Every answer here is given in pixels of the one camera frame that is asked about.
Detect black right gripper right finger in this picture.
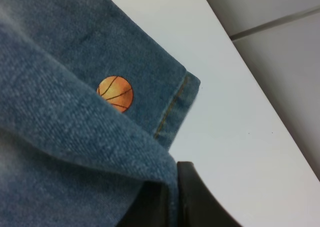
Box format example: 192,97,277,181
177,161,241,227

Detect children's blue denim shorts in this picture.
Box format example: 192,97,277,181
0,0,200,227

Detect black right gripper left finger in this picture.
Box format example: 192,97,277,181
117,181,169,227

